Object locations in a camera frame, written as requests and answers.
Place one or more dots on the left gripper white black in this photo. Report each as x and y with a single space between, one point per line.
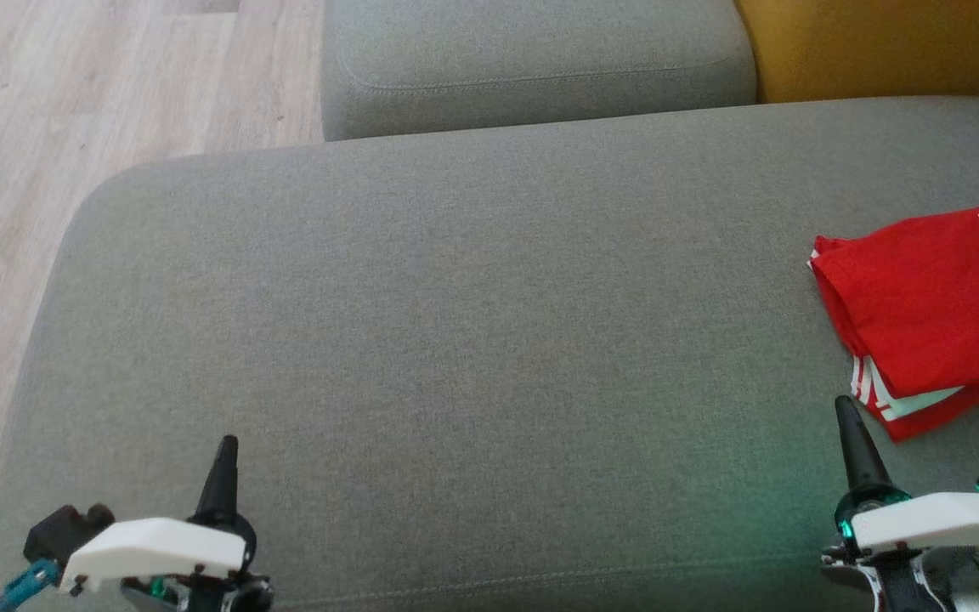
149 548

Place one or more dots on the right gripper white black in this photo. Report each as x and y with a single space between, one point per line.
931 518

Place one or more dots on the red shorts with white stripes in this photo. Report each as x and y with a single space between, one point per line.
931 412

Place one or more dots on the red jersey with white sleeves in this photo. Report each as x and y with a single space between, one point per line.
940 297

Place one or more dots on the large grey sofa seat cushion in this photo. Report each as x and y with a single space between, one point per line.
455 382

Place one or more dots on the yellow cushion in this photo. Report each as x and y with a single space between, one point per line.
880 47

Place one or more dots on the small grey sofa cushion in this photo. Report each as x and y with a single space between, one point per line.
532 59

